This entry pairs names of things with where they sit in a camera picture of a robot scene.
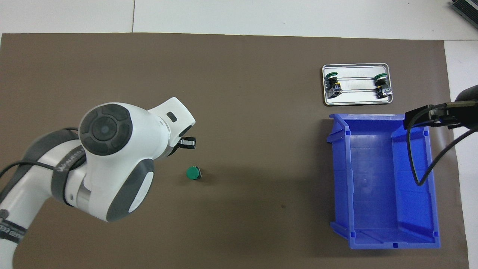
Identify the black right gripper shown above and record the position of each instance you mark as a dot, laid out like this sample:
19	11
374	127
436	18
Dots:
468	116

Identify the blue plastic storage bin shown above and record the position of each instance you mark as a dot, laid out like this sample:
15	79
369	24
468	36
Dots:
373	186

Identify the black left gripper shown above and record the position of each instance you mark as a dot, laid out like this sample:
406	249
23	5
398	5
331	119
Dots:
185	132

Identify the green push button switch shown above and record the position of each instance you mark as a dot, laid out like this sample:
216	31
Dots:
382	85
333	84
192	173

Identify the grey ribbed device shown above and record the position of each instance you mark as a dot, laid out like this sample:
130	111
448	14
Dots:
466	8

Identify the brown table mat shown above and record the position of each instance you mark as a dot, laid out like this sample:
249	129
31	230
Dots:
242	93

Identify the grey metal tray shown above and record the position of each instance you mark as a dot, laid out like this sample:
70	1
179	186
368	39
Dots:
358	98

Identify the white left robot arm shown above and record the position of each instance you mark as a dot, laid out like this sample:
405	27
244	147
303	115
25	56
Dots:
112	160

